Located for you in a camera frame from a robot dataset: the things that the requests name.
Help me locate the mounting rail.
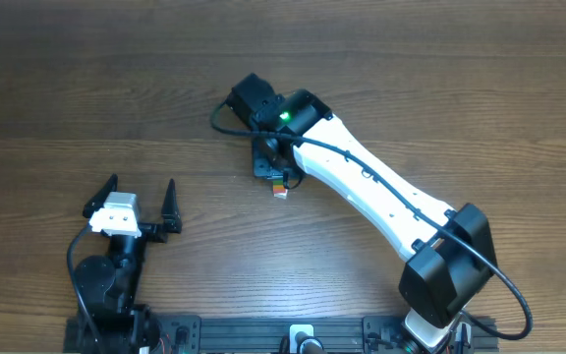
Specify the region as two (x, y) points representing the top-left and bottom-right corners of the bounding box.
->
(64, 314), (500, 354)

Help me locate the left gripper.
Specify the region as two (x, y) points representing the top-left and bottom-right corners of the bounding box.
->
(82, 173), (184, 244)

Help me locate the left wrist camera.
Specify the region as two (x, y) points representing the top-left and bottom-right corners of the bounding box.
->
(88, 191), (143, 239)

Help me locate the black cable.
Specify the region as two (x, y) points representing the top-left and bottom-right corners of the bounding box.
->
(65, 223), (107, 354)
(209, 100), (535, 342)

